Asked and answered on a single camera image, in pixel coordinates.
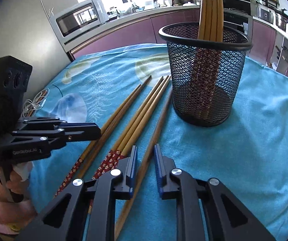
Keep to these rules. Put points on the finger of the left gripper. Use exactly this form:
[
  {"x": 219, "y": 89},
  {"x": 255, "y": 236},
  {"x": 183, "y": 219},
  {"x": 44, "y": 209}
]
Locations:
[
  {"x": 79, "y": 134},
  {"x": 55, "y": 124}
]

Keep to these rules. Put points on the silver rice cooker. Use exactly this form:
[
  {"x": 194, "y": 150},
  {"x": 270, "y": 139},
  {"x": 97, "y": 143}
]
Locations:
[{"x": 265, "y": 15}]

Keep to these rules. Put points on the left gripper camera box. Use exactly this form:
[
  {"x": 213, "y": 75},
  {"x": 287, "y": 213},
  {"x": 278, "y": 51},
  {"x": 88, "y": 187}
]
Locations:
[{"x": 14, "y": 78}]

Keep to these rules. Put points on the white microwave oven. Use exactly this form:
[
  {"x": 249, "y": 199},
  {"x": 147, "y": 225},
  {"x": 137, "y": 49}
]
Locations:
[{"x": 73, "y": 22}]

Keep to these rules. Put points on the pink lower cabinets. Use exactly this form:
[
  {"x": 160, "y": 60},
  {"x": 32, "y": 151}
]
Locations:
[{"x": 269, "y": 41}]

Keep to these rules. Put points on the black range hood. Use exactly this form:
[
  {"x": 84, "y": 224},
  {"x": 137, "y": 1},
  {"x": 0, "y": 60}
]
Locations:
[{"x": 243, "y": 6}]

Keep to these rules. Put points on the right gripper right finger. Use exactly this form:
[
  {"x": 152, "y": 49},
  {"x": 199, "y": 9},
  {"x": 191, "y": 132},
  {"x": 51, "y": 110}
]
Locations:
[{"x": 206, "y": 210}]

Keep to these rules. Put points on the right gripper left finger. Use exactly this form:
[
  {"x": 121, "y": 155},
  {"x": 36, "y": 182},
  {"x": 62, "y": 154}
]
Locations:
[{"x": 85, "y": 210}]

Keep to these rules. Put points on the bamboo chopstick red end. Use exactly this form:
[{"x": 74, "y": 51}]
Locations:
[{"x": 205, "y": 20}]

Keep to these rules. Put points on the black built-in oven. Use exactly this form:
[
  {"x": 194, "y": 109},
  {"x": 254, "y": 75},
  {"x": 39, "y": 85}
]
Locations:
[{"x": 239, "y": 21}]

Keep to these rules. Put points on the steel stock pot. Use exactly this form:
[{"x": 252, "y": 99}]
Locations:
[{"x": 281, "y": 21}]

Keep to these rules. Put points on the black mesh utensil holder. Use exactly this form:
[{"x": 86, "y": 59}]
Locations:
[{"x": 205, "y": 74}]

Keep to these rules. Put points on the left hand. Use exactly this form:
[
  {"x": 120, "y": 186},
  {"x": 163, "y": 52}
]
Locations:
[{"x": 15, "y": 189}]

